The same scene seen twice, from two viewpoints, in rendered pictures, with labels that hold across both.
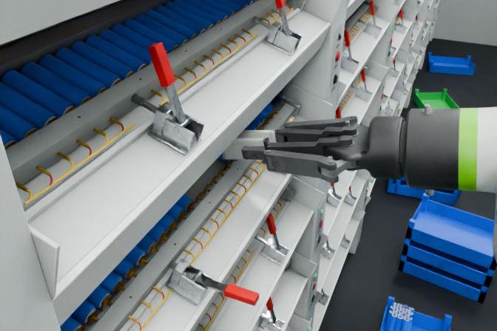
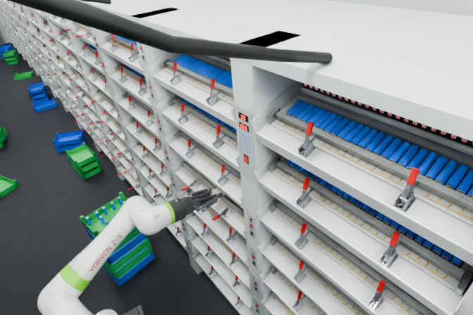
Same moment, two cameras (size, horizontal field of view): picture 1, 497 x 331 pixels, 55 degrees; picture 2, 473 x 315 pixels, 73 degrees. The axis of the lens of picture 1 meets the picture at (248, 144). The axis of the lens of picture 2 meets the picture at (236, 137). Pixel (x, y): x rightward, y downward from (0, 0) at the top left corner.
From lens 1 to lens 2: 1.64 m
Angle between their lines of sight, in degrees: 94
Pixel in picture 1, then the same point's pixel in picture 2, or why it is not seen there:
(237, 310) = (215, 223)
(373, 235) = not seen: outside the picture
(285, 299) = (243, 274)
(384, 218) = not seen: outside the picture
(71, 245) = (174, 145)
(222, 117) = (194, 163)
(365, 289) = not seen: outside the picture
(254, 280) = (223, 231)
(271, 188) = (218, 209)
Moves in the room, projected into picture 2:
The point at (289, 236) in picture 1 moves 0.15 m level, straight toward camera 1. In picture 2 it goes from (237, 249) to (212, 236)
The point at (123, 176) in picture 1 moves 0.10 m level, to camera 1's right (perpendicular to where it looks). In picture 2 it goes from (183, 149) to (171, 160)
